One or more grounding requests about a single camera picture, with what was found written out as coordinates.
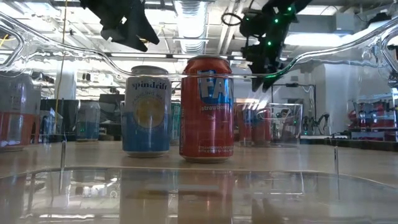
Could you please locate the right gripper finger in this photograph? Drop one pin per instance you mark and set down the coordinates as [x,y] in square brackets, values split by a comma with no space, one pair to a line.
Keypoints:
[270,81]
[256,82]

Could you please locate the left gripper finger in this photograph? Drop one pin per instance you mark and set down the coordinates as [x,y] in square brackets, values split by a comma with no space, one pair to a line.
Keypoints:
[124,40]
[141,28]

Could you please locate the red Fanta strawberry can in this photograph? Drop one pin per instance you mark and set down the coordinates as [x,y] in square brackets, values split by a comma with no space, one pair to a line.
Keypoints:
[206,124]
[261,126]
[244,124]

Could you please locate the blue Spindrift lemon can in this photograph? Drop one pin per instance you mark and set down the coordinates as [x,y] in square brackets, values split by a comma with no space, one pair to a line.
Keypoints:
[146,124]
[87,124]

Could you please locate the orange Spindrift can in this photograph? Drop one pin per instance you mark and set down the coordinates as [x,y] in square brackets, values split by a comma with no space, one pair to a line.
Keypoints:
[18,124]

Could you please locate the black background robot arm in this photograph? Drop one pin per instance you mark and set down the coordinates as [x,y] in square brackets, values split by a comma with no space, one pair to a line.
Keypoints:
[323,119]

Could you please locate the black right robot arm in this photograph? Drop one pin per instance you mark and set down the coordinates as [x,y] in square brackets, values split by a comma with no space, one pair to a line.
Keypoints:
[280,12]

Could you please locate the ceiling light strip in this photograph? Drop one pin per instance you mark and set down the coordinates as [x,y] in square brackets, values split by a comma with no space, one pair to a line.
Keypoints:
[138,55]
[183,56]

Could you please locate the equipment shelf rack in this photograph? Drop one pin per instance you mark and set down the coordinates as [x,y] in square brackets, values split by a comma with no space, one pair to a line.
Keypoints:
[373,115]

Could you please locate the black frame stand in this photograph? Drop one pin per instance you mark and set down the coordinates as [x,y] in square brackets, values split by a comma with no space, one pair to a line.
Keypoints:
[293,84]

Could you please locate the silver ribbed ceiling duct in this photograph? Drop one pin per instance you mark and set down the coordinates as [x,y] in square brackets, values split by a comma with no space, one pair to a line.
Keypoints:
[191,25]

